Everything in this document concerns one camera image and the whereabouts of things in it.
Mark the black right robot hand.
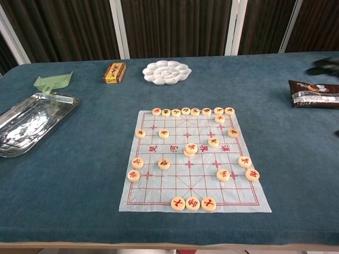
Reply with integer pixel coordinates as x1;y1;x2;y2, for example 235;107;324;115
306;56;339;78

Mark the brown snack bag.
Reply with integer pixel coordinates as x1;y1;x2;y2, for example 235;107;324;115
288;79;339;109

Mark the dark pleated curtain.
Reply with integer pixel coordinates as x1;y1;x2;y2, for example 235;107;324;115
0;0;339;76

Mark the white flower-shaped paint palette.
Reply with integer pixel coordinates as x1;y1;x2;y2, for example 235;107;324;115
142;60;192;86

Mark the translucent xiangqi board sheet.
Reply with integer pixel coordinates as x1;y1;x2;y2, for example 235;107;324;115
118;110;272;214

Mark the yellow red card box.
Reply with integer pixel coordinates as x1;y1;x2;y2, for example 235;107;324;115
102;62;127;85

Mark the green plastic scoop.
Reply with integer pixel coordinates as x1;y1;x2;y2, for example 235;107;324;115
33;71;74;95

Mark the blue tablecloth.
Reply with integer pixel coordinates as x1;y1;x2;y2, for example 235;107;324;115
0;51;339;244

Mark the stainless steel tray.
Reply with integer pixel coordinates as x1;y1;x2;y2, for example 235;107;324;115
0;92;81;158

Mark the white frame post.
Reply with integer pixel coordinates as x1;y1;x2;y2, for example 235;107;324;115
279;0;304;53
109;0;131;60
224;0;248;57
0;12;32;66

